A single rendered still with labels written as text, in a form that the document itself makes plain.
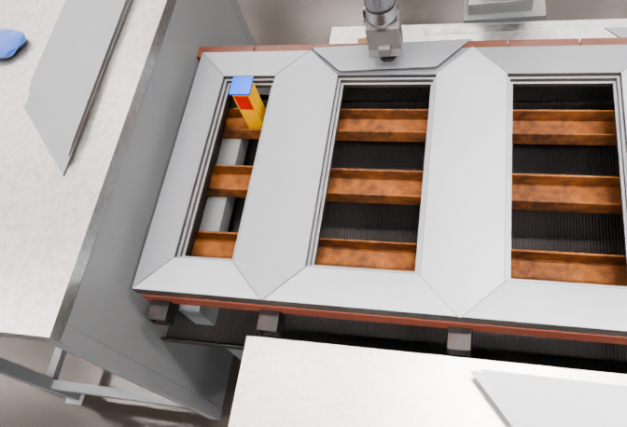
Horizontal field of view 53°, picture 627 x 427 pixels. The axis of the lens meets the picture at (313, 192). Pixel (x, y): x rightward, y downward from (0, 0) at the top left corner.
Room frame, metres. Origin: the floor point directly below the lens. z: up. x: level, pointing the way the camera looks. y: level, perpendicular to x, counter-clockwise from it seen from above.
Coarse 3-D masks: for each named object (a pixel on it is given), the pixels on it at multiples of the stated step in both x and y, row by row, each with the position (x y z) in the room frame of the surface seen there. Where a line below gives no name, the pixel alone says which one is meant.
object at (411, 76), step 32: (224, 96) 1.23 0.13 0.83; (512, 96) 0.84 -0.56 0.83; (192, 192) 0.95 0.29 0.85; (320, 192) 0.80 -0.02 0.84; (192, 224) 0.87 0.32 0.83; (320, 224) 0.72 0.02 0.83; (192, 256) 0.78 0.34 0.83; (416, 256) 0.55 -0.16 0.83; (448, 320) 0.38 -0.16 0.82; (480, 320) 0.35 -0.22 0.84
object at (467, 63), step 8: (464, 56) 1.00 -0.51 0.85; (472, 56) 0.99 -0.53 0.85; (480, 56) 0.98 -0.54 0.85; (448, 64) 1.00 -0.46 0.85; (456, 64) 0.99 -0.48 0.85; (464, 64) 0.98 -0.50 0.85; (472, 64) 0.96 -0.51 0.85; (480, 64) 0.96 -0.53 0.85; (488, 64) 0.94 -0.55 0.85; (496, 64) 0.93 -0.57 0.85; (440, 72) 0.98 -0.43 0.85; (448, 72) 0.97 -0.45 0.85; (456, 72) 0.96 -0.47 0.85; (464, 72) 0.95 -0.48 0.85; (472, 72) 0.94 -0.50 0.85; (480, 72) 0.93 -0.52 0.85; (488, 72) 0.92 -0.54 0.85; (496, 72) 0.91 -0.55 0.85; (504, 72) 0.90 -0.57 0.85
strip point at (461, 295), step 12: (432, 276) 0.48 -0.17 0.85; (432, 288) 0.45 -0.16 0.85; (444, 288) 0.44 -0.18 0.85; (456, 288) 0.43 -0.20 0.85; (468, 288) 0.42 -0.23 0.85; (480, 288) 0.41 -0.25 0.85; (492, 288) 0.40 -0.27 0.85; (444, 300) 0.42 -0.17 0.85; (456, 300) 0.41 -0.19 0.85; (468, 300) 0.40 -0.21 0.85; (480, 300) 0.39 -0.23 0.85; (456, 312) 0.38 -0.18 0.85
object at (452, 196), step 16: (432, 192) 0.67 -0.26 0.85; (448, 192) 0.65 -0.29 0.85; (464, 192) 0.64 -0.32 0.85; (480, 192) 0.62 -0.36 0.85; (496, 192) 0.60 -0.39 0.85; (432, 208) 0.63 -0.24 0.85; (448, 208) 0.61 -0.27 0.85; (464, 208) 0.60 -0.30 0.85; (480, 208) 0.58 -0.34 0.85; (496, 208) 0.57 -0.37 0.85
